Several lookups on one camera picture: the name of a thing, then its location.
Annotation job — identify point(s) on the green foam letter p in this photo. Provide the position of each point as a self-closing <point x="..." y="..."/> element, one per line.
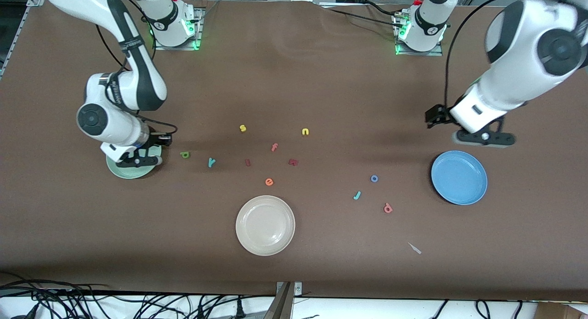
<point x="187" y="156"/>

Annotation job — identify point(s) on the teal foam letter y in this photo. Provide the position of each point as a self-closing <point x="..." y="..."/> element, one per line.
<point x="211" y="162"/>

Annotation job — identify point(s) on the pink foam letter d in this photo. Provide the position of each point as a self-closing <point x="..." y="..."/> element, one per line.
<point x="386" y="210"/>

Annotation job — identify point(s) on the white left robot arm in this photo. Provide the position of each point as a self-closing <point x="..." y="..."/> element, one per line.
<point x="519" y="43"/>

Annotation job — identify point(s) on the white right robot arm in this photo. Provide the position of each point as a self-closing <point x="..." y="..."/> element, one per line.
<point x="115" y="123"/>

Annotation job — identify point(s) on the green plate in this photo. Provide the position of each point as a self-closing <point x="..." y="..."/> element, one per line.
<point x="131" y="173"/>

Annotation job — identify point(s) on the blue plate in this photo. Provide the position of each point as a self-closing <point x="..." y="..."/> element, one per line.
<point x="459" y="177"/>

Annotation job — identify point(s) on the cream white plate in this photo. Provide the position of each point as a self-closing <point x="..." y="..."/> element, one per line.
<point x="265" y="225"/>

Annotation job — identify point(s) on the small white paper scrap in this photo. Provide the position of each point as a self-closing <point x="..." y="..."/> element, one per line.
<point x="415" y="248"/>

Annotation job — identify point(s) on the black power plug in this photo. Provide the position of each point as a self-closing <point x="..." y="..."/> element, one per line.
<point x="239" y="308"/>

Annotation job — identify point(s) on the aluminium table leg profile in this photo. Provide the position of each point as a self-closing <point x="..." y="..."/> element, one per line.
<point x="280" y="305"/>

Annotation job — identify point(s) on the brown cardboard box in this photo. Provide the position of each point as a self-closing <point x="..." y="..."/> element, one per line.
<point x="560" y="312"/>

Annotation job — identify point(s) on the aluminium edge rail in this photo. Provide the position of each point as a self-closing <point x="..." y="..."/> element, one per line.
<point x="33" y="1"/>

